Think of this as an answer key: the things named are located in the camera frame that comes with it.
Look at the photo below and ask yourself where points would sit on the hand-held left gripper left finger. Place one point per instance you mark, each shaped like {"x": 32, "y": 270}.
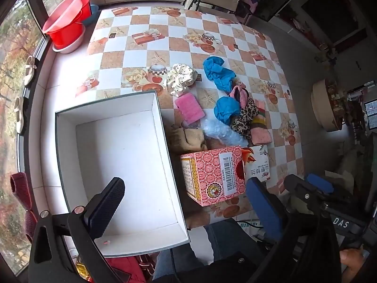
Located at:
{"x": 110, "y": 196}

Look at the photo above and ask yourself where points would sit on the blue basin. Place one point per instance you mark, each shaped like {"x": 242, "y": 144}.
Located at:
{"x": 92, "y": 13}

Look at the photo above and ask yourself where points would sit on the round wooden box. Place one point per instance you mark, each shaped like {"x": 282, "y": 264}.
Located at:
{"x": 322, "y": 106}

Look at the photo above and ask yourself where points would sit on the tan sock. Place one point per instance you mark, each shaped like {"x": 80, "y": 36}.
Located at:
{"x": 188, "y": 140}

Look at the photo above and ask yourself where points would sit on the large window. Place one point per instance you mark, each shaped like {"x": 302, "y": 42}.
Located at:
{"x": 11, "y": 64}

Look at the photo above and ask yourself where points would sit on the orange and white packet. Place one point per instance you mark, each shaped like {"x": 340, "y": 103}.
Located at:
{"x": 259, "y": 165}

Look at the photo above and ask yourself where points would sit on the person's right hand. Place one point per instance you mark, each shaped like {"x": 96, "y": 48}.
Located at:
{"x": 350, "y": 259}

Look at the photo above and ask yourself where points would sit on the checkered tablecloth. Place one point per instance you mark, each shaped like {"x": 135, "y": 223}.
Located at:
{"x": 176, "y": 35}

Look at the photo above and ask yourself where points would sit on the leopard print scrunchie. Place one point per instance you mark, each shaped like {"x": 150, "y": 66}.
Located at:
{"x": 246, "y": 116}

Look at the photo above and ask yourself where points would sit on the pink foam sponge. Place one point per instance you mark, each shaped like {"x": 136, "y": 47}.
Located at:
{"x": 190, "y": 109}

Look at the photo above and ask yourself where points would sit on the white storage box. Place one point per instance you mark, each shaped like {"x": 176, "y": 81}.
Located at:
{"x": 117, "y": 168}

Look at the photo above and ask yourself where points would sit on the blue shoe cover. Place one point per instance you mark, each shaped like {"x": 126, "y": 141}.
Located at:
{"x": 219, "y": 72}
{"x": 226, "y": 109}

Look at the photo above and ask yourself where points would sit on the pink basin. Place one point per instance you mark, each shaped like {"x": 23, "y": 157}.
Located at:
{"x": 63, "y": 13}

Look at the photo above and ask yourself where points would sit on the yellow packet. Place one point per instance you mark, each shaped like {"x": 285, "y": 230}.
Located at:
{"x": 83, "y": 269}

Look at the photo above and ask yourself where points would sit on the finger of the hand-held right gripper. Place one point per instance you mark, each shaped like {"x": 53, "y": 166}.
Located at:
{"x": 319, "y": 182}
{"x": 299, "y": 189}

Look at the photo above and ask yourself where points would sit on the white basin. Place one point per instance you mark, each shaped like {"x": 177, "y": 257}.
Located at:
{"x": 70, "y": 46}

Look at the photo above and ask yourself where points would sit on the cream shoe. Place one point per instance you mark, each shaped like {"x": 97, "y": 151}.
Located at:
{"x": 19, "y": 115}
{"x": 29, "y": 70}

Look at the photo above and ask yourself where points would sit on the cream polka dot scrunchie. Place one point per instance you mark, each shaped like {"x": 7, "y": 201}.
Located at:
{"x": 181, "y": 78}

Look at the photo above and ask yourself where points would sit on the red bucket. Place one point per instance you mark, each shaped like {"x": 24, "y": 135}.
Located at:
{"x": 70, "y": 29}

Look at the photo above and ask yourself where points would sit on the maroon knit slipper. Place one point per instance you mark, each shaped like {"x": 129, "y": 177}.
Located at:
{"x": 31, "y": 224}
{"x": 19, "y": 188}

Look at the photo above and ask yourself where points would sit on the pink knit sock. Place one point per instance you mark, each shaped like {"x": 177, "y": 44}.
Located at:
{"x": 238, "y": 93}

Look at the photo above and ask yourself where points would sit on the red box under table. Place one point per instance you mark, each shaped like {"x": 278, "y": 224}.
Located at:
{"x": 129, "y": 268}

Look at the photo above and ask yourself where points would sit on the light blue fluffy cloth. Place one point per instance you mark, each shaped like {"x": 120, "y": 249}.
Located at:
{"x": 221, "y": 131}

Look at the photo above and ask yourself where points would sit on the striped knit glove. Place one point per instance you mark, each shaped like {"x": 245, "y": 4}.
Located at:
{"x": 260, "y": 126}

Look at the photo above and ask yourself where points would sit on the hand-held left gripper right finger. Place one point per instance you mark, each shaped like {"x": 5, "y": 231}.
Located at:
{"x": 262, "y": 209}

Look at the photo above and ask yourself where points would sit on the pink patterned carton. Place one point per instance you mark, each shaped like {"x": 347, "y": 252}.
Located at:
{"x": 218, "y": 177}

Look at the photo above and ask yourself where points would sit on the person's black jacket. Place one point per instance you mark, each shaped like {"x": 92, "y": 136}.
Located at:
{"x": 229, "y": 269}

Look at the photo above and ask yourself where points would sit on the person's blue jeans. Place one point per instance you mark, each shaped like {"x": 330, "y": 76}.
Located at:
{"x": 188, "y": 256}

